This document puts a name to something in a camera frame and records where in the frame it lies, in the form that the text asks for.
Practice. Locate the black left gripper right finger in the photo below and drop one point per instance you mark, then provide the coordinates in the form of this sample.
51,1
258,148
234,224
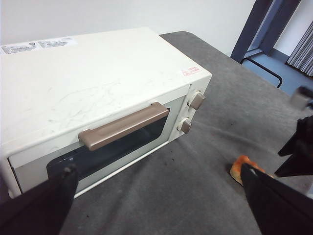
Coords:
281,208

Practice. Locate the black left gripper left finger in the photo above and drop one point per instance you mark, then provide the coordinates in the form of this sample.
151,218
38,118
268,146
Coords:
36,208

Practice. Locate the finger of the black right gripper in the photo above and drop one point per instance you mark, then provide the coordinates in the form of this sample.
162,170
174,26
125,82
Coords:
299,164
303,134

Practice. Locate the golden brown bread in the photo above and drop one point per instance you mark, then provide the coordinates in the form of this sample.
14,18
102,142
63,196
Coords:
236,170

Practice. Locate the cream and tan oven knob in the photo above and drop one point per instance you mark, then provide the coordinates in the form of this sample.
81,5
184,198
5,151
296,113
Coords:
186,126
196,101

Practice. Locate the cream Toshiba toaster oven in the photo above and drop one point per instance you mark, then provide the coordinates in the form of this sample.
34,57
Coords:
85,73

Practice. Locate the black metal tube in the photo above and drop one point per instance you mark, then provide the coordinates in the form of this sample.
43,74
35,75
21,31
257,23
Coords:
269,69

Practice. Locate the grey striped curtain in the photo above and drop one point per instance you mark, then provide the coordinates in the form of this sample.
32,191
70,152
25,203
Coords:
303,54

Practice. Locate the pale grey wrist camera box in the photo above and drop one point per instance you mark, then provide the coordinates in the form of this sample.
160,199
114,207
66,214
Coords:
300,96

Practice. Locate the dark blue window frame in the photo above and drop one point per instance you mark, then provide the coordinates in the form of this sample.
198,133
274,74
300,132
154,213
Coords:
252,24

